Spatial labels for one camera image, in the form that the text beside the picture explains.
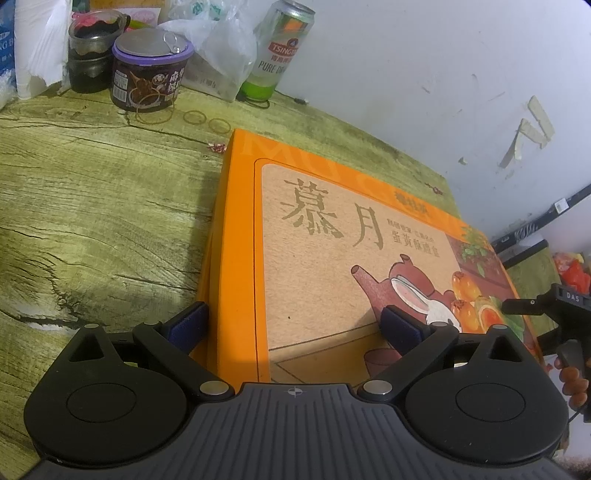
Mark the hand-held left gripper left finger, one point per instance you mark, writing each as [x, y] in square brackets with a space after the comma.
[189, 325]

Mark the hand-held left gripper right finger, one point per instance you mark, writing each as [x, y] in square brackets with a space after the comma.
[401, 330]

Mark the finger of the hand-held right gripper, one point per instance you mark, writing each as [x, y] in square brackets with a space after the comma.
[521, 306]

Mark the orange printed box lid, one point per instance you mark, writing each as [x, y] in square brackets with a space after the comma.
[323, 258]

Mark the wood-pattern desktop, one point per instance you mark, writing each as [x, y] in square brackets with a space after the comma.
[106, 198]

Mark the person's right hand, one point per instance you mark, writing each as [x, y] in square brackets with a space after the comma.
[572, 383]

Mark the wood-pattern side table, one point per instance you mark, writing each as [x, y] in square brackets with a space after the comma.
[535, 277]

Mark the red orange bag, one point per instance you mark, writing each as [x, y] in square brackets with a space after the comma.
[575, 272]

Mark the black metal bar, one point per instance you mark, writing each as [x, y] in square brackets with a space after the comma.
[524, 256]
[545, 217]

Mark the large yellow rubber band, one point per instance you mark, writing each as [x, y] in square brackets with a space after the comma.
[154, 122]

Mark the small yellow rubber band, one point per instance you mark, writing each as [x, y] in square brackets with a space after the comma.
[219, 120]
[194, 111]

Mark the purple-rimmed brown can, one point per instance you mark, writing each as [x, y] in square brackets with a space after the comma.
[147, 74]

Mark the white plastic bag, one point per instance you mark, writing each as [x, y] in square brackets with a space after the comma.
[217, 46]

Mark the green silver beer can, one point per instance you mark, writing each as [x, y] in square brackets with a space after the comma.
[274, 50]

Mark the dark glass jar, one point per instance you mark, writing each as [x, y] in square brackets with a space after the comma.
[90, 50]

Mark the white paper towel roll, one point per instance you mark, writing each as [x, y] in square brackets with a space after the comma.
[39, 41]

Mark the blue water bottle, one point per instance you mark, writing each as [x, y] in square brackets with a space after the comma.
[5, 46]

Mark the peeling wall tape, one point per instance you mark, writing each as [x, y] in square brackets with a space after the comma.
[538, 124]

